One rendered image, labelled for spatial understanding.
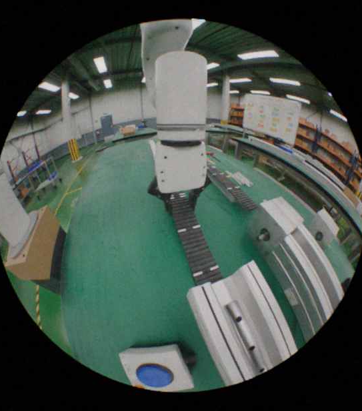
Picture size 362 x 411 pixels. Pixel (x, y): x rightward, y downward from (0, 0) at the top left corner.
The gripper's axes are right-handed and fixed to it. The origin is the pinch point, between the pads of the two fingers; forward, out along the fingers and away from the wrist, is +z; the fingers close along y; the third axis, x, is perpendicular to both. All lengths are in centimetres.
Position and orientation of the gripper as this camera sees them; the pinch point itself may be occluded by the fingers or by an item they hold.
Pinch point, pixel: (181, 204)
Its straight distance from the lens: 29.9
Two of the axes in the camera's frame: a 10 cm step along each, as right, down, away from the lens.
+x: 2.9, 6.3, -7.2
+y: -9.6, 1.9, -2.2
